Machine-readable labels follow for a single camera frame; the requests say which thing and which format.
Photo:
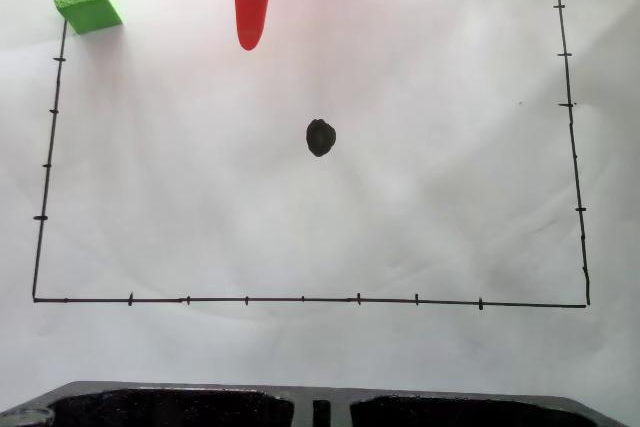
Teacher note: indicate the black dot mark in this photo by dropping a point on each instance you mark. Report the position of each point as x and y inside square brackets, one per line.
[320, 137]

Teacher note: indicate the black plastic tray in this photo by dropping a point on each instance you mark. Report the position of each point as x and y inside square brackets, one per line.
[320, 407]

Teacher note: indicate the white sheet with drawn rectangle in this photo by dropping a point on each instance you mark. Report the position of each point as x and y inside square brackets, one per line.
[400, 197]

